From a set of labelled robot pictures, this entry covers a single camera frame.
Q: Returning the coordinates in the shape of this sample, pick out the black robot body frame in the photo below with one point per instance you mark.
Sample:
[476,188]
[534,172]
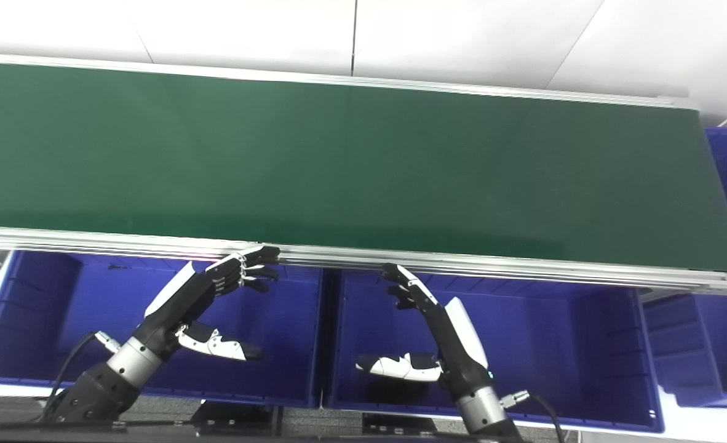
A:
[234,415]

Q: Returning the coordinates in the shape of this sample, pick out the green conveyor belt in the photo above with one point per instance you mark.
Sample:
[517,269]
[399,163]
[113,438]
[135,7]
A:
[462,264]
[339,166]

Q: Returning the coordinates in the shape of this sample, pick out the blue plastic bin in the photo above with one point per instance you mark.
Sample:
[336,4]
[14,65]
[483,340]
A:
[726,344]
[50,320]
[554,357]

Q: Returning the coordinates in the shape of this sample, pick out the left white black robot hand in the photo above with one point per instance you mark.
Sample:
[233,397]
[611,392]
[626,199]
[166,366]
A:
[179,301]

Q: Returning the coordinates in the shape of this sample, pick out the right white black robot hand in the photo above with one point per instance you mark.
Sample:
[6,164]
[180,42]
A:
[462,338]

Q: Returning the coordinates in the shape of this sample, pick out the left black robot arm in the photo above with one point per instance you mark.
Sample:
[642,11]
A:
[99,387]

